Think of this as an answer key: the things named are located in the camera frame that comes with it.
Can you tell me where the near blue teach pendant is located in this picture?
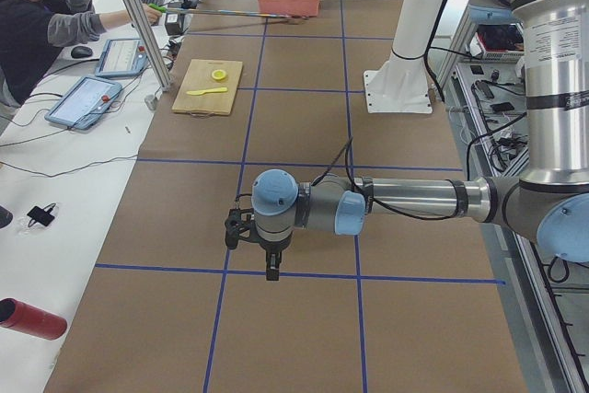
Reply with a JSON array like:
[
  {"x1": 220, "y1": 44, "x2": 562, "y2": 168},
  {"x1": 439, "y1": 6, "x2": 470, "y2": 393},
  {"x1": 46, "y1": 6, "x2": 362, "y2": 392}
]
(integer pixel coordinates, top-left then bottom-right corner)
[{"x1": 45, "y1": 75, "x2": 122, "y2": 131}]

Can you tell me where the aluminium frame post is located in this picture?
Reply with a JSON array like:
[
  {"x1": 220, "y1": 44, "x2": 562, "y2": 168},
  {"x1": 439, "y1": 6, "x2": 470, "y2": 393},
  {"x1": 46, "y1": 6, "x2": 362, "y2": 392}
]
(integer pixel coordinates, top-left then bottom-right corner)
[{"x1": 122, "y1": 0, "x2": 171, "y2": 91}]

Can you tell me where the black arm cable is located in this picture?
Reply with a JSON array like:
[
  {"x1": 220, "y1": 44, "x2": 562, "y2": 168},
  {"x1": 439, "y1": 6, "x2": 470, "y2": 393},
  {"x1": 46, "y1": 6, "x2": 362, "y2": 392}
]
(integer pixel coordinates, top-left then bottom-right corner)
[{"x1": 310, "y1": 135, "x2": 461, "y2": 222}]

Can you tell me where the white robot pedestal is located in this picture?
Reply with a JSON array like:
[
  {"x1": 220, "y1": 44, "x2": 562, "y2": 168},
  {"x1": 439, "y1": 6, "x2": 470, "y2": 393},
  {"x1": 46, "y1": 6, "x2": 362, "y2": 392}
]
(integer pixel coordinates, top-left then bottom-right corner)
[{"x1": 364, "y1": 0, "x2": 446, "y2": 114}]

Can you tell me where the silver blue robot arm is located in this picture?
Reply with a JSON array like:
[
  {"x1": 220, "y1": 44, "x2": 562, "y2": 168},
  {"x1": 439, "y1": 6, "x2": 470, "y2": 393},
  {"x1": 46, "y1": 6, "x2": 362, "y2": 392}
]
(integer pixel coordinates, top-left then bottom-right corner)
[{"x1": 250, "y1": 0, "x2": 588, "y2": 281}]

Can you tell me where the black computer mouse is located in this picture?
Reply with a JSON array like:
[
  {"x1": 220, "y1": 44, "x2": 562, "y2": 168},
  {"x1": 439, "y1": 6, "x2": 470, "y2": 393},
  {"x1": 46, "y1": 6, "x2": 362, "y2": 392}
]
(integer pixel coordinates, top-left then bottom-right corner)
[{"x1": 70, "y1": 45, "x2": 93, "y2": 59}]

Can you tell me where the long reacher grabber stick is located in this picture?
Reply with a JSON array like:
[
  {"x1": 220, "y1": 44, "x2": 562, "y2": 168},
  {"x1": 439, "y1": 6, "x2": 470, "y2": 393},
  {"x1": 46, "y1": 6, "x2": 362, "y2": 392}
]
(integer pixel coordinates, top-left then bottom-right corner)
[{"x1": 147, "y1": 4, "x2": 309, "y2": 20}]

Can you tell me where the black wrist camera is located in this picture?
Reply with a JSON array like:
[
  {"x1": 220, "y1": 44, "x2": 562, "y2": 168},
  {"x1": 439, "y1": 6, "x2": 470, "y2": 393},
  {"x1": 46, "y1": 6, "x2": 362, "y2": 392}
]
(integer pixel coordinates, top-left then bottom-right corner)
[{"x1": 225, "y1": 208, "x2": 256, "y2": 250}]

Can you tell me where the red cylinder bottle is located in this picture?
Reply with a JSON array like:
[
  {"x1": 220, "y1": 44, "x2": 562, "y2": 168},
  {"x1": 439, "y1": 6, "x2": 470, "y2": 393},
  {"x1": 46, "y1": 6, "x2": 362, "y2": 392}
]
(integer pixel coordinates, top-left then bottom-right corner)
[{"x1": 1, "y1": 298, "x2": 67, "y2": 341}]

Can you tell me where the far blue teach pendant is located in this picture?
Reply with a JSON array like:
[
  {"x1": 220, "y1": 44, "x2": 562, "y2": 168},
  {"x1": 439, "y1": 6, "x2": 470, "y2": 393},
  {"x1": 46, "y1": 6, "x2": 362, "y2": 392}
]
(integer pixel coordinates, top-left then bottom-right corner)
[{"x1": 95, "y1": 38, "x2": 148, "y2": 78}]

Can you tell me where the blue teach pendant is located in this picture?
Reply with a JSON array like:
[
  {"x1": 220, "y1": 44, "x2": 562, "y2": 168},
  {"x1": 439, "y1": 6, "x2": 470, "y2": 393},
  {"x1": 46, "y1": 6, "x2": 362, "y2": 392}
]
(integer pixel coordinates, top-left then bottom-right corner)
[
  {"x1": 45, "y1": 75, "x2": 122, "y2": 131},
  {"x1": 95, "y1": 38, "x2": 148, "y2": 78}
]

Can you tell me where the yellow plastic knife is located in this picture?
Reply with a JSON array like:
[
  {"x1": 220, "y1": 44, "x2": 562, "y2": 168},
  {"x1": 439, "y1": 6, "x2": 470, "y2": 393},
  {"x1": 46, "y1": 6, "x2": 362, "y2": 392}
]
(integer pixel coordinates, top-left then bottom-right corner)
[{"x1": 186, "y1": 87, "x2": 228, "y2": 97}]

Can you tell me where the wooden cutting board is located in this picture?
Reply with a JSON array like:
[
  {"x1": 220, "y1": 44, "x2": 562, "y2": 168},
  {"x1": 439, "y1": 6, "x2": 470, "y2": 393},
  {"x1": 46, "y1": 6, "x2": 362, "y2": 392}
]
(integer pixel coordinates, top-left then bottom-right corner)
[{"x1": 171, "y1": 59, "x2": 243, "y2": 116}]

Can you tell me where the seated person in black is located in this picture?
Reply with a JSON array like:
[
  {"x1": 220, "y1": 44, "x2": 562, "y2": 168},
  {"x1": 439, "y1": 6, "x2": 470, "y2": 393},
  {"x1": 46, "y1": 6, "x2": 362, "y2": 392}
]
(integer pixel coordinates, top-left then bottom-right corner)
[{"x1": 0, "y1": 0, "x2": 135, "y2": 107}]

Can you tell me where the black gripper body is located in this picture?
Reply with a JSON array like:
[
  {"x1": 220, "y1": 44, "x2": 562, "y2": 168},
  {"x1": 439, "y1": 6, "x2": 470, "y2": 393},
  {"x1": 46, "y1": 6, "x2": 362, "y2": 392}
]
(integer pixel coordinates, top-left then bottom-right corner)
[{"x1": 264, "y1": 245, "x2": 285, "y2": 281}]

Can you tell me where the black power adapter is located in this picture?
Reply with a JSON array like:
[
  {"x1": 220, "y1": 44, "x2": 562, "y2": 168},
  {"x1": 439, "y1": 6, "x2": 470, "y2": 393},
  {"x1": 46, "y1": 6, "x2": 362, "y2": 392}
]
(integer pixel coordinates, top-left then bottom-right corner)
[{"x1": 165, "y1": 13, "x2": 184, "y2": 36}]

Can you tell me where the yellow lemon slice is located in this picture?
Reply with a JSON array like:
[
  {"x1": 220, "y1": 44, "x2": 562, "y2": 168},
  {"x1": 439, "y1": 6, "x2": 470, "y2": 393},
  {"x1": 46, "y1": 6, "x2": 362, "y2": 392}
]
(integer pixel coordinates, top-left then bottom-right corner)
[{"x1": 211, "y1": 69, "x2": 227, "y2": 81}]

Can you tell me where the small black device with cable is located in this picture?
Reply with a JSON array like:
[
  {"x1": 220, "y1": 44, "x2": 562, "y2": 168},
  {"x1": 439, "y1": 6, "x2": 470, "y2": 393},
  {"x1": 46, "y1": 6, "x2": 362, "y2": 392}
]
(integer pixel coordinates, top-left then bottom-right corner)
[{"x1": 27, "y1": 202, "x2": 59, "y2": 227}]

